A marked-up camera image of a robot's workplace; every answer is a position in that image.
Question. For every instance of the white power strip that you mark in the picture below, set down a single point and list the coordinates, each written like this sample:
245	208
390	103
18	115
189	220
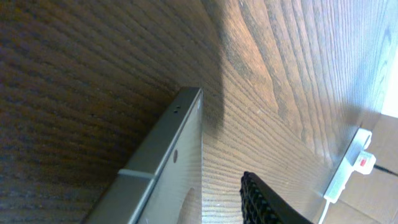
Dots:
360	142

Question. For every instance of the white USB charger adapter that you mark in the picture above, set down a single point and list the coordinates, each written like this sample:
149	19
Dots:
364	163

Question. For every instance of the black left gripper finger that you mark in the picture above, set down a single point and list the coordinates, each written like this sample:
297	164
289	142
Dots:
262	205

